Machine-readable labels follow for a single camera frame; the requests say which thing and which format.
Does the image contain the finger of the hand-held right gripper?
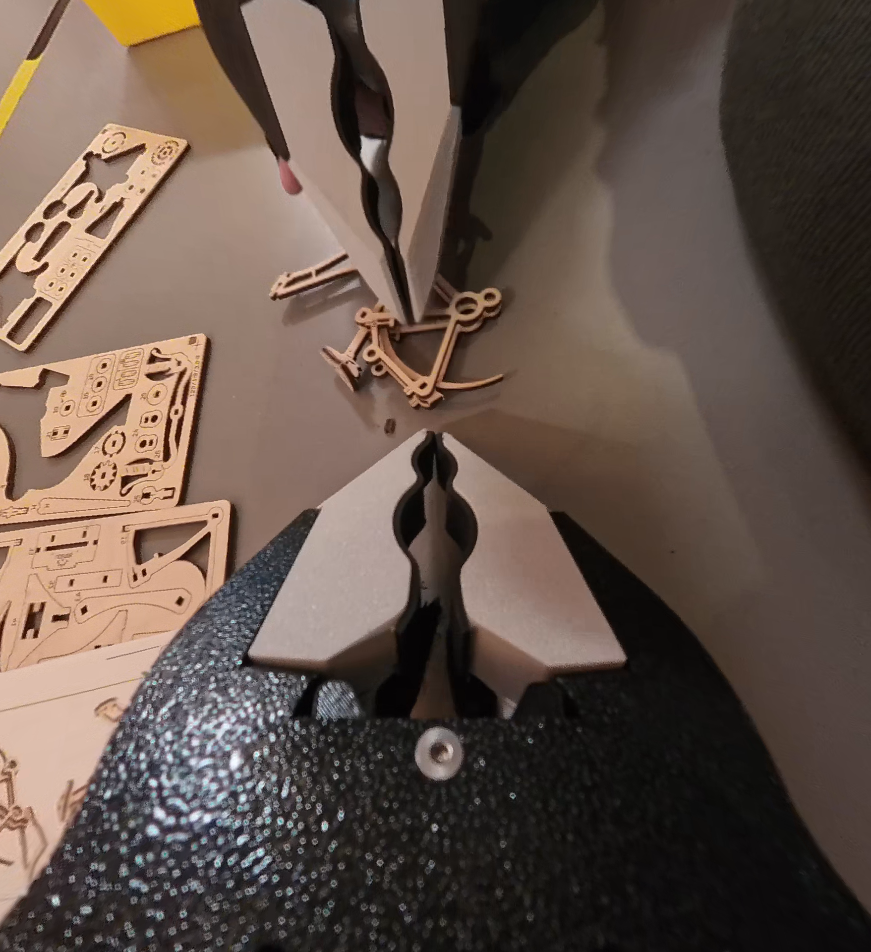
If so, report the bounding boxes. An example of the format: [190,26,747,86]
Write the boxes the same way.
[359,0,475,324]
[236,0,415,324]

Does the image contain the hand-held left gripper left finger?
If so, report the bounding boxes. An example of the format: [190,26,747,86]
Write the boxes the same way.
[248,428,438,698]

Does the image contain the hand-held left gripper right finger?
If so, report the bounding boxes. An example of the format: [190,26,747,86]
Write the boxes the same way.
[437,431,628,716]

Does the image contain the curved wooden strut part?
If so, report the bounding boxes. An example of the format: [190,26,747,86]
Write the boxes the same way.
[269,251,352,301]

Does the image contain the wooden bicycle frame assembly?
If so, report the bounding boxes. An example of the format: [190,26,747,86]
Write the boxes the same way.
[320,286,505,410]

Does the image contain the narrow wooden parts sheet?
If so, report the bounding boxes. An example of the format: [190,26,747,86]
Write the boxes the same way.
[0,122,191,352]

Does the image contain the wooden sheet with gear parts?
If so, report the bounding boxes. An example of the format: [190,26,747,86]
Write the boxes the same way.
[0,333,209,529]

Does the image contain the stacked yellow plastic bins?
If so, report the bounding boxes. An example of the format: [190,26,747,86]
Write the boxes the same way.
[82,0,206,47]

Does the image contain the white instruction booklet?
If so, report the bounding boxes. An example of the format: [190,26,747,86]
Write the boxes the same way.
[0,632,183,952]

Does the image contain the person's dark jacket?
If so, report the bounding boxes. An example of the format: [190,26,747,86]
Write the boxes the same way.
[718,0,871,536]

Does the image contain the wooden sheet with frame parts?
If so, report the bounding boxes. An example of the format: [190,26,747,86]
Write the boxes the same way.
[0,500,234,681]

